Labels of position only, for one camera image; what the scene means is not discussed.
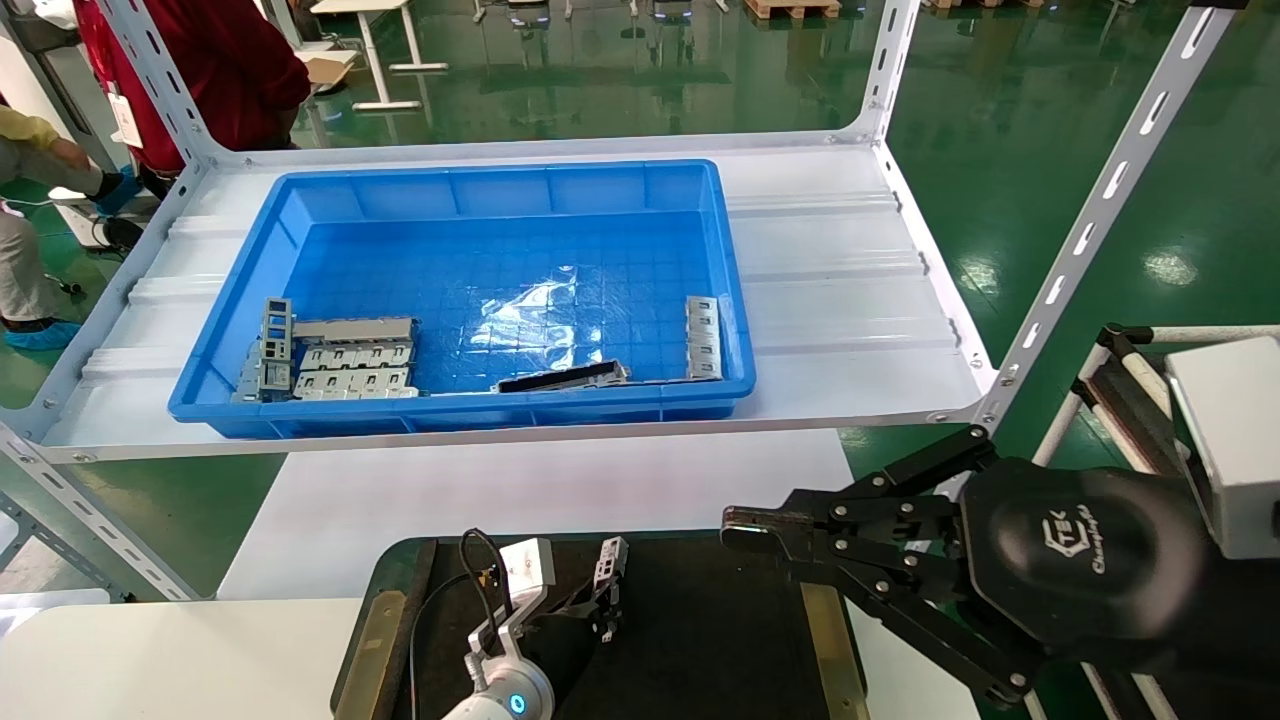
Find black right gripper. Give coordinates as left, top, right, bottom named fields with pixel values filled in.
left=720, top=424, right=1219, bottom=709

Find gray metal shelf rack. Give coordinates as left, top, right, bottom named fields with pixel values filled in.
left=0, top=0, right=1246, bottom=606

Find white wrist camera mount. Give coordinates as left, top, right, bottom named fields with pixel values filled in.
left=468, top=537, right=557, bottom=661

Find open cardboard box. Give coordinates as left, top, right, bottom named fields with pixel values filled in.
left=298, top=48, right=361, bottom=91

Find long gray metal part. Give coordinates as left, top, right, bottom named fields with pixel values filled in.
left=292, top=317, right=418, bottom=344

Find white tubular stand black pads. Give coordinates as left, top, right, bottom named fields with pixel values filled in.
left=1028, top=322, right=1280, bottom=476

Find person in red shirt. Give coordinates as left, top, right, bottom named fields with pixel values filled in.
left=72, top=0, right=313, bottom=179

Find large blue plastic bin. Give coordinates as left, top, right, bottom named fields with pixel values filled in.
left=167, top=158, right=758, bottom=441

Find white flat table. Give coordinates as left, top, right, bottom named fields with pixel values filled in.
left=215, top=428, right=853, bottom=603

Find metal part with square windows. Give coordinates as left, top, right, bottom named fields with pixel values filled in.
left=594, top=536, right=630, bottom=643

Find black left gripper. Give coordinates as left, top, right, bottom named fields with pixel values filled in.
left=525, top=585, right=621, bottom=649

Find wooden pallet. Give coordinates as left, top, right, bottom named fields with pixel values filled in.
left=744, top=0, right=843, bottom=21

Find gray windowed metal part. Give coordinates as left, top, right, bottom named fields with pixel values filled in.
left=260, top=296, right=295, bottom=393

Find black mat on base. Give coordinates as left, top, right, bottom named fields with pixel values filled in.
left=330, top=533, right=873, bottom=720

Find white table with rounded corners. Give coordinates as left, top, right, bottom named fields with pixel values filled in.
left=0, top=597, right=363, bottom=720

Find white id badge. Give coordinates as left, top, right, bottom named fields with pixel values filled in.
left=107, top=92, right=145, bottom=150

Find white desk with legs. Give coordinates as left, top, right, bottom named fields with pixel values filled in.
left=308, top=0, right=451, bottom=113

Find person yellow sleeve beige trousers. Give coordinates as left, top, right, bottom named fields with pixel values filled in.
left=0, top=104, right=129, bottom=353

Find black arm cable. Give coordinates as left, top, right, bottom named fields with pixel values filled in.
left=408, top=527, right=503, bottom=720

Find small gray metal part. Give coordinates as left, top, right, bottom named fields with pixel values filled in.
left=232, top=340, right=265, bottom=404

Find dark metal bracket part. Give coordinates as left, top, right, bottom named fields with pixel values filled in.
left=495, top=360, right=631, bottom=394

